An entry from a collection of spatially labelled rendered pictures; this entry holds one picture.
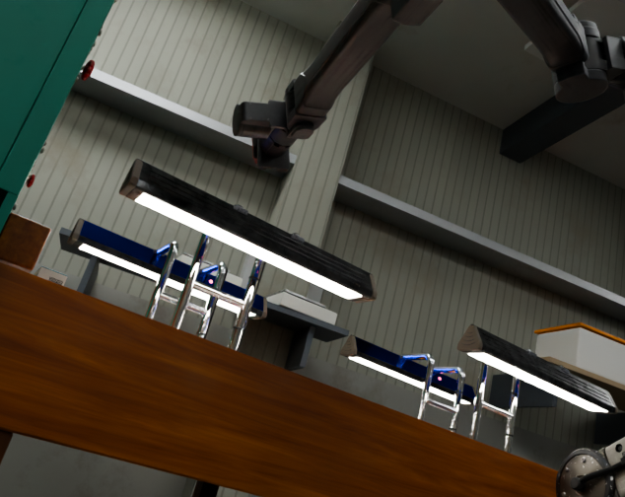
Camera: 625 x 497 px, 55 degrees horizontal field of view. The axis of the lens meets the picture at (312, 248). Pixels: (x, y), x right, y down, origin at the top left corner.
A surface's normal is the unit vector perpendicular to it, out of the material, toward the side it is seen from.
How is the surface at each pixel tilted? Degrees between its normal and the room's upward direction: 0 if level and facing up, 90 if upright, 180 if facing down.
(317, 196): 90
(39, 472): 90
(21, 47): 90
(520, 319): 90
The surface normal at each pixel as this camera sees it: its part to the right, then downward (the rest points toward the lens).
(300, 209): 0.35, -0.25
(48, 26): 0.53, -0.17
